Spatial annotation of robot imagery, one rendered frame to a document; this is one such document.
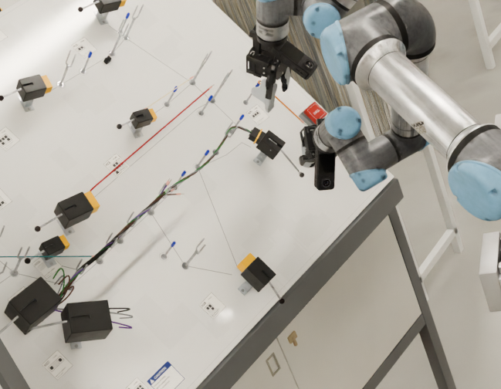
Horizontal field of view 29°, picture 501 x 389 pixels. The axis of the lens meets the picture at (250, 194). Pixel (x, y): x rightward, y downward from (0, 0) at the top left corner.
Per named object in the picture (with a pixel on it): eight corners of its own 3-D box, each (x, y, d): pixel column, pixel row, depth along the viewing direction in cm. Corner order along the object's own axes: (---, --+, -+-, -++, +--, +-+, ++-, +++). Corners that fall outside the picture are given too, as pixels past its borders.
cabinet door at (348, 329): (424, 313, 291) (387, 205, 274) (323, 441, 259) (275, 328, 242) (416, 312, 293) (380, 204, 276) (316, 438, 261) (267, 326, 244)
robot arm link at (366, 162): (406, 167, 217) (380, 125, 218) (365, 190, 215) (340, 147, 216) (395, 174, 225) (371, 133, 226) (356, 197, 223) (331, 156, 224)
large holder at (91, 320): (13, 330, 210) (25, 306, 199) (92, 323, 218) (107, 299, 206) (18, 360, 208) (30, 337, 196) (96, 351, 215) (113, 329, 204)
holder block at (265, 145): (272, 160, 252) (278, 152, 249) (255, 147, 252) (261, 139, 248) (279, 150, 254) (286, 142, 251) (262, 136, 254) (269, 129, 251)
